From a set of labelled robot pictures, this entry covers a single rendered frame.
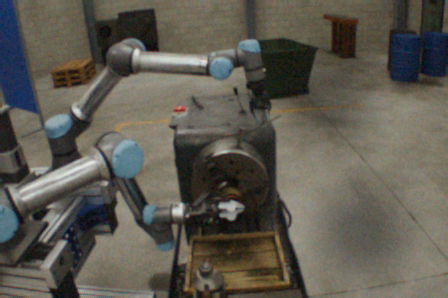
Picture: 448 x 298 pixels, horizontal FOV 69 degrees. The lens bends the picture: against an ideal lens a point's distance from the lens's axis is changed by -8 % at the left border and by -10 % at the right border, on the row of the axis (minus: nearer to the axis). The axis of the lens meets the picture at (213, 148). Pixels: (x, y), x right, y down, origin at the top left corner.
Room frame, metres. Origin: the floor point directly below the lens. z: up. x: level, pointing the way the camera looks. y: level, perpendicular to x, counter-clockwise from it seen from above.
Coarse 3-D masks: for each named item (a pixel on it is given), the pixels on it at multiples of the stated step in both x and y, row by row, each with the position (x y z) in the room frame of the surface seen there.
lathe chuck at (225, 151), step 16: (224, 144) 1.31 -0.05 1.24; (240, 144) 1.32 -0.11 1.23; (224, 160) 1.24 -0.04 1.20; (240, 160) 1.24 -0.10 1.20; (256, 160) 1.23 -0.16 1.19; (192, 176) 1.26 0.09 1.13; (208, 176) 1.24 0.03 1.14; (240, 176) 1.24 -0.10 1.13; (256, 176) 1.23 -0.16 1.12; (192, 192) 1.24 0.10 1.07; (256, 208) 1.23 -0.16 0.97
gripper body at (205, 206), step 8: (208, 200) 1.10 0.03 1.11; (184, 208) 1.06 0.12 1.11; (192, 208) 1.08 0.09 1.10; (200, 208) 1.08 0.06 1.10; (208, 208) 1.04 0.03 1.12; (216, 208) 1.04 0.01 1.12; (192, 216) 1.05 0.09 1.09; (200, 216) 1.05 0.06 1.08; (208, 216) 1.02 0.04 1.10; (216, 216) 1.02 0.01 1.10; (192, 224) 1.03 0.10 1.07; (200, 224) 1.02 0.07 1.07; (208, 224) 1.04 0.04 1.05; (216, 224) 1.04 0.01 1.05
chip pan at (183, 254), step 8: (280, 216) 1.74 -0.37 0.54; (280, 224) 1.66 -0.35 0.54; (184, 232) 1.66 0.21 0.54; (280, 232) 1.58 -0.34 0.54; (184, 240) 1.59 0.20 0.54; (280, 240) 1.52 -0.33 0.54; (184, 248) 1.52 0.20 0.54; (288, 248) 1.44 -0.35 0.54; (184, 256) 1.46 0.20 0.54; (288, 256) 1.38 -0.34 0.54
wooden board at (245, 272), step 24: (192, 240) 1.14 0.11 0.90; (216, 240) 1.15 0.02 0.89; (240, 240) 1.13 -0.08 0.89; (192, 264) 1.02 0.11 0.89; (216, 264) 1.01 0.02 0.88; (240, 264) 0.99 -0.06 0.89; (192, 288) 0.87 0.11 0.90; (240, 288) 0.86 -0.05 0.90; (264, 288) 0.86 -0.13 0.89; (288, 288) 0.85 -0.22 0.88
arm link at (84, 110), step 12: (144, 48) 1.48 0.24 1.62; (108, 72) 1.42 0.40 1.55; (96, 84) 1.44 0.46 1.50; (108, 84) 1.43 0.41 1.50; (84, 96) 1.46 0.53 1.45; (96, 96) 1.43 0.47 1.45; (72, 108) 1.46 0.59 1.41; (84, 108) 1.44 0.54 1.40; (96, 108) 1.46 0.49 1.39; (84, 120) 1.44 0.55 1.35
